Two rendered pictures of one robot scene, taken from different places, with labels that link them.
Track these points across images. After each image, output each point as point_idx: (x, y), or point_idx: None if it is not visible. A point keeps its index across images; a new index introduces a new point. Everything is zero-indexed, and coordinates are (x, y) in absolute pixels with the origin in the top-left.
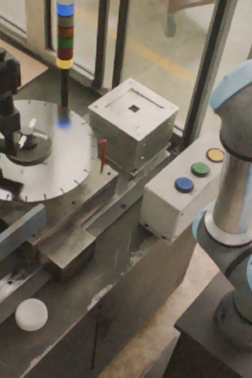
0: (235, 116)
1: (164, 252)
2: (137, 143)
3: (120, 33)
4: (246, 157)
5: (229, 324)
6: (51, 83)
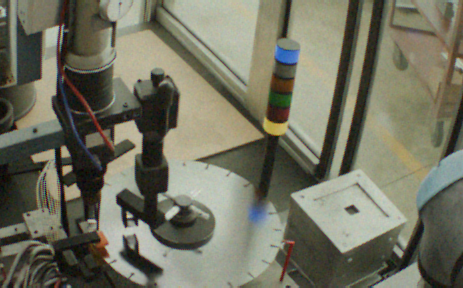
0: (438, 221)
1: None
2: (339, 256)
3: (358, 106)
4: (439, 283)
5: None
6: (261, 158)
